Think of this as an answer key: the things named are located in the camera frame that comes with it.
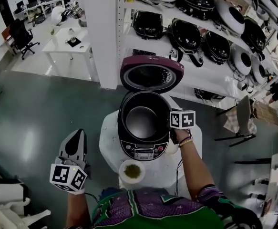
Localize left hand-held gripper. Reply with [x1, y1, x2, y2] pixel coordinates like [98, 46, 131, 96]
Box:
[49, 128, 91, 193]

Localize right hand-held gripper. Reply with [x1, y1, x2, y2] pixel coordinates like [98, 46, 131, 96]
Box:
[169, 110, 196, 145]

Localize dark pot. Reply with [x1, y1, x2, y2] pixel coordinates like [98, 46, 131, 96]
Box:
[122, 93, 172, 139]

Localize maroon rice cooker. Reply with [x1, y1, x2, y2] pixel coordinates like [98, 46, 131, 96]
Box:
[117, 56, 185, 161]

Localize person's right forearm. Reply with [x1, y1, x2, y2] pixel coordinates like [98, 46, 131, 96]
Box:
[175, 127, 217, 200]

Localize person's left forearm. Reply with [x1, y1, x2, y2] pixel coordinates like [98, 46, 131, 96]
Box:
[66, 193, 92, 229]

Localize black equipment box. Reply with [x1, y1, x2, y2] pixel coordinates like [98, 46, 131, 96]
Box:
[194, 87, 227, 102]

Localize grey chair with black legs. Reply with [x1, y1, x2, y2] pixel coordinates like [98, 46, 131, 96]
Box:
[215, 94, 257, 147]

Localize white plate of green beans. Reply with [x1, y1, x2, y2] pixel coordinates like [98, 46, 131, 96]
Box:
[118, 159, 146, 184]

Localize white metal shelf rack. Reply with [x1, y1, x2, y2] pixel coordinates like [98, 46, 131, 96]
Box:
[118, 0, 278, 109]

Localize wooden pallet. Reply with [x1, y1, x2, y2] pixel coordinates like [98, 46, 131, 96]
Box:
[250, 99, 278, 127]

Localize purple and green jersey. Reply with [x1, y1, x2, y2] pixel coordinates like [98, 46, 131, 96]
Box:
[91, 186, 263, 229]

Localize black square mat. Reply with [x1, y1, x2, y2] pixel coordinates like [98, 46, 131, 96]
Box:
[66, 37, 82, 48]

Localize white table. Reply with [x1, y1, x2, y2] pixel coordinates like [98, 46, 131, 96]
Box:
[42, 25, 99, 82]

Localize marble table with black legs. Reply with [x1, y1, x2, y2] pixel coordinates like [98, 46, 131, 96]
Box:
[234, 153, 278, 226]

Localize dark red book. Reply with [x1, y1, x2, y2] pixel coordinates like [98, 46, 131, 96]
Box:
[262, 197, 273, 218]

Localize black office chair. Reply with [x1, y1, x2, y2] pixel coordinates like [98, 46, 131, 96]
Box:
[9, 18, 41, 61]

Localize beaded bracelets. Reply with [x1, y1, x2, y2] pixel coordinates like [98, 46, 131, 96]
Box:
[178, 134, 194, 148]

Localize white wrist strap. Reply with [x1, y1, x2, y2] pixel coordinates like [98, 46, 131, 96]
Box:
[68, 188, 86, 196]

